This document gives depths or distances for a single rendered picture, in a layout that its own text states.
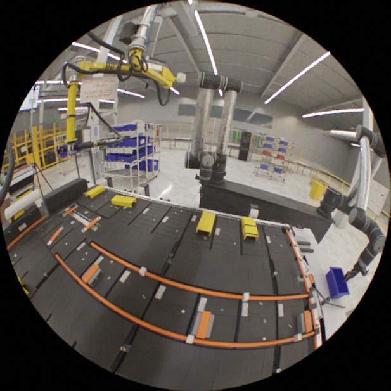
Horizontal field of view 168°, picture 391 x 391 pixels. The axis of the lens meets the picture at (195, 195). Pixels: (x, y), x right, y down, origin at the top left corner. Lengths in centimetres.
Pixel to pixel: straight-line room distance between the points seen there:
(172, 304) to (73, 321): 36
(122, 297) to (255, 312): 44
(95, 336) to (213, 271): 48
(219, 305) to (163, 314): 18
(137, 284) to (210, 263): 29
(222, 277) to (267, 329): 27
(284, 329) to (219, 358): 23
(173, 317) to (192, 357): 15
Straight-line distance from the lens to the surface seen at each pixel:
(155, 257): 55
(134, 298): 49
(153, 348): 45
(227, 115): 124
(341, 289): 117
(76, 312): 56
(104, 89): 132
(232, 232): 72
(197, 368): 46
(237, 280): 53
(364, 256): 103
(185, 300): 48
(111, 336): 49
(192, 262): 54
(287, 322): 58
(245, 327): 49
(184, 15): 240
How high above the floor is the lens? 146
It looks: 27 degrees down
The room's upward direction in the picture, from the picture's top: 6 degrees clockwise
